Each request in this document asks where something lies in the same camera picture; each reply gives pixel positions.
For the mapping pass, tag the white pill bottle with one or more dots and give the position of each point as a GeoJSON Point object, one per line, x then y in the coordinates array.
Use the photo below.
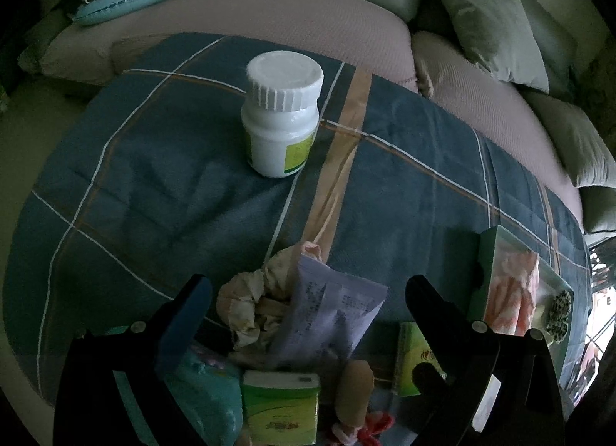
{"type": "Point", "coordinates": [279, 138]}

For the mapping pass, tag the pink white striped towel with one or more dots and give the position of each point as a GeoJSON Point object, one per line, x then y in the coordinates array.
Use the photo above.
{"type": "Point", "coordinates": [512, 292]}

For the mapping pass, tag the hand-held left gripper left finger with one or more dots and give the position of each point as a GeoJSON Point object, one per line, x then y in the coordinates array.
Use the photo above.
{"type": "Point", "coordinates": [180, 325]}

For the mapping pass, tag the green tissue pack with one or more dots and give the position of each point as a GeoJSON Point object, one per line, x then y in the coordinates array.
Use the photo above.
{"type": "Point", "coordinates": [411, 354]}
{"type": "Point", "coordinates": [279, 412]}

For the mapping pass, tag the leopard print scrunchie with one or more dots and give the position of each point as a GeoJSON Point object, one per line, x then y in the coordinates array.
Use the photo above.
{"type": "Point", "coordinates": [558, 316]}

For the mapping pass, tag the blue plaid blanket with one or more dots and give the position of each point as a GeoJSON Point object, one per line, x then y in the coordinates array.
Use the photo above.
{"type": "Point", "coordinates": [168, 186]}

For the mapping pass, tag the teal wet wipes pack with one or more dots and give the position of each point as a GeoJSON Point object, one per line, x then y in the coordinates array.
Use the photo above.
{"type": "Point", "coordinates": [207, 393]}

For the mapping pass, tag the beige oval sponge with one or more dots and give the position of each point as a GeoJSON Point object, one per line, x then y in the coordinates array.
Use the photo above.
{"type": "Point", "coordinates": [353, 393]}

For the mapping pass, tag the square grey-green cushion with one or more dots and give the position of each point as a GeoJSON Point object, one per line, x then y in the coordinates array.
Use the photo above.
{"type": "Point", "coordinates": [486, 27]}

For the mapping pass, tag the purple packet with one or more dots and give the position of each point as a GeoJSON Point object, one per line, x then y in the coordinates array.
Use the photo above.
{"type": "Point", "coordinates": [332, 316]}

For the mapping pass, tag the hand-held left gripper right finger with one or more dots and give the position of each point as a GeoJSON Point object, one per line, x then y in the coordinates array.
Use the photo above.
{"type": "Point", "coordinates": [430, 311]}

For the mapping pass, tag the white tray with teal rim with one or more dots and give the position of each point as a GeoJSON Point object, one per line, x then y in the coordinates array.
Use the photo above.
{"type": "Point", "coordinates": [486, 277]}

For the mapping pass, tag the beige pink cloth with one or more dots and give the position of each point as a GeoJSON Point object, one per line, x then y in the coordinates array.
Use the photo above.
{"type": "Point", "coordinates": [245, 301]}

